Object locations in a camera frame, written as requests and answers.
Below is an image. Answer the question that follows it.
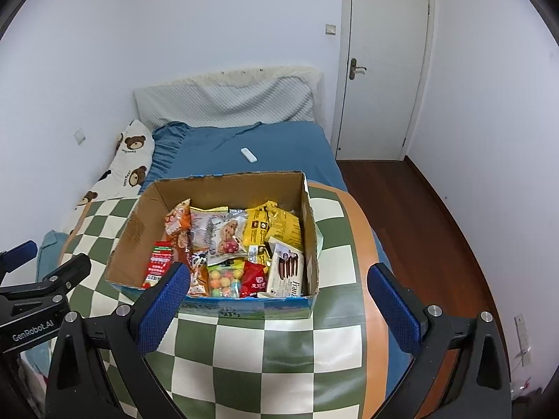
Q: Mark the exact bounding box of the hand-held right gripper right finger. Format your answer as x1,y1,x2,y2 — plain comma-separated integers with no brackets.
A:
367,263,513,419

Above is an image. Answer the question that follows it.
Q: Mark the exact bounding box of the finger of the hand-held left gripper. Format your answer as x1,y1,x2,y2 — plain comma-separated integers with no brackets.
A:
0,240,39,278
0,253,92,310

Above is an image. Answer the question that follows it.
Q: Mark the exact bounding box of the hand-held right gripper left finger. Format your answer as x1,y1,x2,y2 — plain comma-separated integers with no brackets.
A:
46,261,191,419

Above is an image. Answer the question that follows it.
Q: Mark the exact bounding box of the red green snack packet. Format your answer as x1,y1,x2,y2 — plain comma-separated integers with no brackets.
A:
142,241,175,289

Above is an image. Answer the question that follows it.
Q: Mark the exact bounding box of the cow print snack packet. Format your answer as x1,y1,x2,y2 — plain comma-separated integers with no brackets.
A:
188,251,210,297

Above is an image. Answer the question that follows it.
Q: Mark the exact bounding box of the colourful candy ball bag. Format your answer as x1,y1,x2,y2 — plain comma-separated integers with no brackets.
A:
207,259,245,298

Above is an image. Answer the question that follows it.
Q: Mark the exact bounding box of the clear yellow-edged snack packet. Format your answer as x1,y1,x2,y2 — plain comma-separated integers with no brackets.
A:
189,205,230,256

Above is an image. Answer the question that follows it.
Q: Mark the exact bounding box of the orange snack packet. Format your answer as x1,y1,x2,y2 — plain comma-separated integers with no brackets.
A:
164,198,194,263

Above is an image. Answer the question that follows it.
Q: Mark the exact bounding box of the clear cookie bag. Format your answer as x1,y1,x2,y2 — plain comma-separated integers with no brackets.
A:
209,209,249,267

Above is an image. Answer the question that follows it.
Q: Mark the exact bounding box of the white chocolate biscuit box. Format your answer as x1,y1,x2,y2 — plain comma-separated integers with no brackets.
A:
257,236,305,298

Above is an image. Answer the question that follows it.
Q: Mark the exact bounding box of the yellow snack packet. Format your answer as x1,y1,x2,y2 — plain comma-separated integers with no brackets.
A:
241,201,303,265

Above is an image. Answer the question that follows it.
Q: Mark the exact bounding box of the brown cardboard box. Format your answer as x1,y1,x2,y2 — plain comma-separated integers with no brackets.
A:
105,171,323,319

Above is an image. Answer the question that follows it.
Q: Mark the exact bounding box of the green white checkered blanket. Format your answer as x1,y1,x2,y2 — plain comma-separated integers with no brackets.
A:
61,183,389,419

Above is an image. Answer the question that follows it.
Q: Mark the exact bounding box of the bear print pillow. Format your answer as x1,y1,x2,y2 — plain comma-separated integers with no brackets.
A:
63,119,155,236

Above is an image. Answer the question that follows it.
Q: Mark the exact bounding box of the blue bed sheet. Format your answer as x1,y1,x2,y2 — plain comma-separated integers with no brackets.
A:
140,121,418,419

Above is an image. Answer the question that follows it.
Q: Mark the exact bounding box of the white door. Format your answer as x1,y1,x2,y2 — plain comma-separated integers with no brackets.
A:
336,0,435,161

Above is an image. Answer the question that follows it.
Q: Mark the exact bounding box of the grey white pillow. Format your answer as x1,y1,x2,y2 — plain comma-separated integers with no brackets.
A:
133,66,326,129

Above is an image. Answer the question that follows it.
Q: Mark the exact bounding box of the white wall outlet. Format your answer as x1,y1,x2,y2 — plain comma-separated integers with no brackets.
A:
514,313,532,367

